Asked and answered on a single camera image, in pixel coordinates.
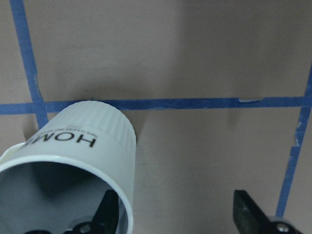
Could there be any white HOME mug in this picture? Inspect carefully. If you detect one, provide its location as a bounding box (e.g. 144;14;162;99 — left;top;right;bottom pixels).
0;101;136;234

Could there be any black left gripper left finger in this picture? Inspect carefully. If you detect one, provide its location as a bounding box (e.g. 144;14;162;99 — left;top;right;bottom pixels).
68;190;119;234

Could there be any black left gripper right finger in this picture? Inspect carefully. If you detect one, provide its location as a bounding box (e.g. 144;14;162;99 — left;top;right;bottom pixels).
233;190;301;234

